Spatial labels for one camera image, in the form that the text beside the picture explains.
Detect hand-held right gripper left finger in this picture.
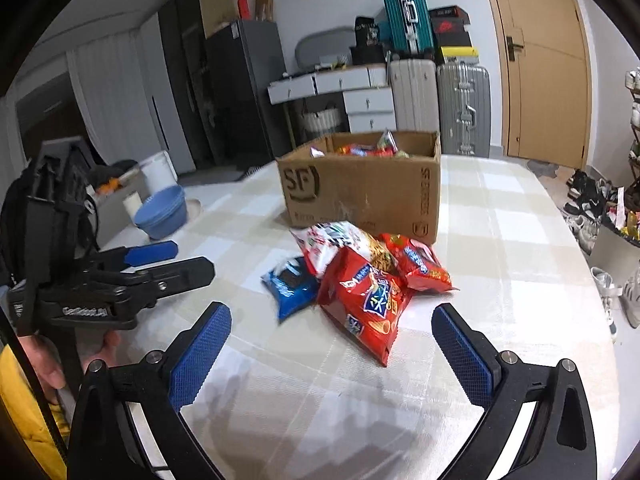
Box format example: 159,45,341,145
67,301,233,480

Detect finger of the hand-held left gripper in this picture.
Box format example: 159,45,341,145
107,256,217,311
82,240,180,281

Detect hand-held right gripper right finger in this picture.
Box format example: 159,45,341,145
431,303,598,480

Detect small red snack packet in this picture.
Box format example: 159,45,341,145
379,232,458,295

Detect blue cookie packet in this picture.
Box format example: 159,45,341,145
261,257,322,324

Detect large red snack packet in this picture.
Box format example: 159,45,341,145
316,247,417,367

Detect brown cardboard box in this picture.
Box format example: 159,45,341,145
276,130,442,246

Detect person's left hand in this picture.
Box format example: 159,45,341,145
20,330,122,392

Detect blue basin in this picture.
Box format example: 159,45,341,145
133,185,189,241

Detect beige low cabinet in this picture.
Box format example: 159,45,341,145
95,180,151,233

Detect white kettle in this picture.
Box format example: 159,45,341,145
139,151,179,196

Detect dark cloth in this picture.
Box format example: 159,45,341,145
92,159,140,186

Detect beige checked tablecloth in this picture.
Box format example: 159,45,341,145
95,152,618,480

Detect white wardrobe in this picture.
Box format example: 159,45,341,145
137,12,196,176

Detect white high-top sneaker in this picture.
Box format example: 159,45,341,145
619,264,640,329
590,266,620,337

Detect white curtain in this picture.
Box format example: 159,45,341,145
67,30,156,171

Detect dark glass cabinet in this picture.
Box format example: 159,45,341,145
159,0,236,171

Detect white trash bin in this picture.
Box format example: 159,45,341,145
592,210,640,291

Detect black refrigerator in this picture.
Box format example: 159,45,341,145
205,19,293,171

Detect loose shoes cluster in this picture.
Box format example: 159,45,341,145
562,169,626,256

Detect woven laundry basket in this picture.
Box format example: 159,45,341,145
299,105,346,138

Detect round door rug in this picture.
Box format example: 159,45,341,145
530,159,573,178

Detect colourful wrappers heap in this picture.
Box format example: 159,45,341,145
602,187,640,248

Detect silver suitcase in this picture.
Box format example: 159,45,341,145
436,62,492,157

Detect desk clutter pile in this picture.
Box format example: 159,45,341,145
282,57,353,78

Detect white drawer desk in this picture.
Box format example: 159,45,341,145
267,64,398,161

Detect beige suitcase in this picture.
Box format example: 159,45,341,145
389,57,440,133

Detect grey oval mirror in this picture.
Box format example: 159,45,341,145
294,26,357,67

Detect wooden door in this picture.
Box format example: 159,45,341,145
477,0,593,168

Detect black storage box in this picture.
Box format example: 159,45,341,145
349,45,388,66

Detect rows of racked sneakers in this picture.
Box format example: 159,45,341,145
624,67,640,161

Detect yellow black shoebox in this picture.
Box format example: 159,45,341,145
437,46,481,66

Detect black printed bag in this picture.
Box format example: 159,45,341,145
354,16,381,48

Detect plain black shoebox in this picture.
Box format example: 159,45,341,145
435,31,473,50

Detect teal suitcase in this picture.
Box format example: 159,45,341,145
380,0,435,58

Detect black shoebox with red stripe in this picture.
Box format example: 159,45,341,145
429,5,472,23

